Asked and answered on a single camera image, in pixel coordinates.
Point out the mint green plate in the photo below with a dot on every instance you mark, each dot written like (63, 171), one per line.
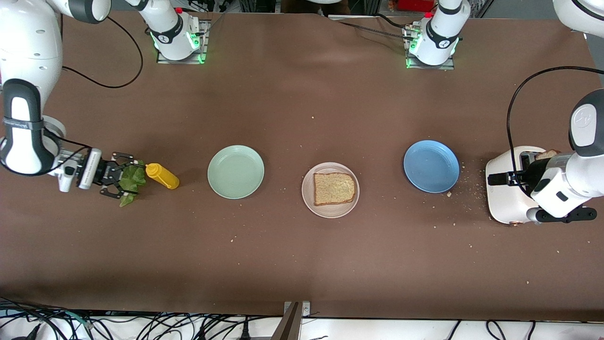
(236, 172)

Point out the beige plate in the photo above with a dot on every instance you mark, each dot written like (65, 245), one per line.
(330, 211)

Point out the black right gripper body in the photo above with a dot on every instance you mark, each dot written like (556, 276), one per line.
(106, 173)

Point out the red box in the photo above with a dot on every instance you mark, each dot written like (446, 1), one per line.
(415, 4)

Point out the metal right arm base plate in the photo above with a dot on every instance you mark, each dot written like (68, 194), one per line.
(203, 47)

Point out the silver table edge bracket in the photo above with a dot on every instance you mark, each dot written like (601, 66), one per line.
(306, 309)

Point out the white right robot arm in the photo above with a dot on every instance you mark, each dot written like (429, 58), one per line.
(28, 47)

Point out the white toaster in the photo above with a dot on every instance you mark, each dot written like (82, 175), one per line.
(502, 203)

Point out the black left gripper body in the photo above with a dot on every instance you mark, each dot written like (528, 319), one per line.
(530, 175)

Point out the dark metal post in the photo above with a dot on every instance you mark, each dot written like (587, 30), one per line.
(289, 326)

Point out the green lettuce leaf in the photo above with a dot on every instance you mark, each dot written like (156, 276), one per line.
(134, 177)

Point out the brown bread slice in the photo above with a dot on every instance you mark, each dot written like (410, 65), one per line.
(547, 154)
(334, 189)

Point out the blue plate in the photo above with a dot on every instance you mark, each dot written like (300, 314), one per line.
(431, 166)

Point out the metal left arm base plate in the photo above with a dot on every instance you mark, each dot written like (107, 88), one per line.
(448, 65)

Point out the yellow mustard squeeze bottle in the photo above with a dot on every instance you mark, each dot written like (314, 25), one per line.
(165, 177)

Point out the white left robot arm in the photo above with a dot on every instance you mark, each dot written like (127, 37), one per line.
(585, 141)

